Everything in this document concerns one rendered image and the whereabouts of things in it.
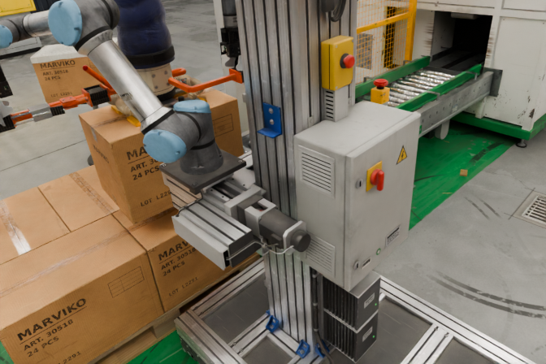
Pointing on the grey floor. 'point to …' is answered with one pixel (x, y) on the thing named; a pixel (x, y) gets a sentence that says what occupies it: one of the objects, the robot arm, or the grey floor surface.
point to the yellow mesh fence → (403, 11)
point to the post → (380, 96)
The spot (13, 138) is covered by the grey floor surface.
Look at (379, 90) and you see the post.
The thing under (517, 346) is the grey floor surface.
